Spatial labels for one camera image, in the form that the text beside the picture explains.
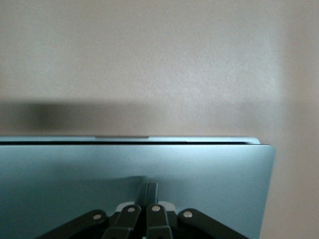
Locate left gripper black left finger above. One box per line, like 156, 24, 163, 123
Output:
34, 183, 150, 239

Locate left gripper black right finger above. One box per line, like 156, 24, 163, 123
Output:
146, 183, 250, 239

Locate silver laptop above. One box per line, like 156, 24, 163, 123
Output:
0, 135, 277, 239

